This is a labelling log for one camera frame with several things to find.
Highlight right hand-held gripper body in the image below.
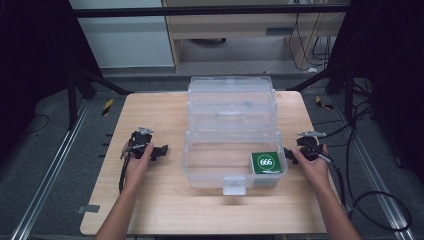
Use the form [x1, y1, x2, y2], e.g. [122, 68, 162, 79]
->
[295, 130, 330, 163]

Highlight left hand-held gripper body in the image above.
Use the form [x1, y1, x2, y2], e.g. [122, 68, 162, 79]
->
[120, 125, 155, 161]

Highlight clear plastic storage box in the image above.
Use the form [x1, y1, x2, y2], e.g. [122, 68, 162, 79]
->
[181, 75, 289, 197]

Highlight person's left hand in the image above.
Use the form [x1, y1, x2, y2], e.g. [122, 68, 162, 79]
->
[123, 142, 155, 193]

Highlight person's right hand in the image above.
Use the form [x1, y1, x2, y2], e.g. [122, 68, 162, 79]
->
[291, 147, 332, 192]

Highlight green square box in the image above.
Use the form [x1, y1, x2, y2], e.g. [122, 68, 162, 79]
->
[250, 151, 284, 176]

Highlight yellow black striped tape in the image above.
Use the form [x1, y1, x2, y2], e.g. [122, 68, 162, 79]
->
[314, 95, 335, 111]
[101, 98, 115, 117]

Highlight black metal stand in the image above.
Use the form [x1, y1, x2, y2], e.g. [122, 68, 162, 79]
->
[65, 65, 135, 132]
[287, 65, 357, 125]

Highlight grey tape patch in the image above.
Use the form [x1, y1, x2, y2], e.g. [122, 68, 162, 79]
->
[76, 203, 101, 215]

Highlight white cabinet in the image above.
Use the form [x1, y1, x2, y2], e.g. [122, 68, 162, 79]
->
[68, 0, 176, 70]

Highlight black curtain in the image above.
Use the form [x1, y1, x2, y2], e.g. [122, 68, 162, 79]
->
[0, 0, 103, 164]
[327, 0, 424, 186]

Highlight light wooden desk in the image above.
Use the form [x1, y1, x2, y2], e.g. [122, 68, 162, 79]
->
[161, 0, 348, 73]

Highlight black horizontal bar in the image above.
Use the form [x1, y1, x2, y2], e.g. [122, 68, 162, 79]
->
[71, 3, 352, 19]

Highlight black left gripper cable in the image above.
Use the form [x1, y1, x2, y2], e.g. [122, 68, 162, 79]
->
[117, 149, 134, 195]

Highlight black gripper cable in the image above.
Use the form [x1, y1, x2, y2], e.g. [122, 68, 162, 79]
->
[117, 149, 134, 195]
[318, 146, 413, 233]

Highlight black floor cables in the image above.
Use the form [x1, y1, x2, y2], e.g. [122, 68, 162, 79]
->
[312, 79, 376, 149]

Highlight aluminium floor rail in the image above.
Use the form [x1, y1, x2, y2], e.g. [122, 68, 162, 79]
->
[9, 99, 92, 240]
[332, 95, 417, 240]

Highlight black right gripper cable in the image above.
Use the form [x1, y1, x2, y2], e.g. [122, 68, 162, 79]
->
[318, 146, 413, 233]

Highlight thin black floor cable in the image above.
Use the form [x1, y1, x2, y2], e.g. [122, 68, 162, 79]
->
[22, 113, 51, 136]

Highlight black hanging cables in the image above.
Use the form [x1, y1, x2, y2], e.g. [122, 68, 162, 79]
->
[287, 12, 336, 73]

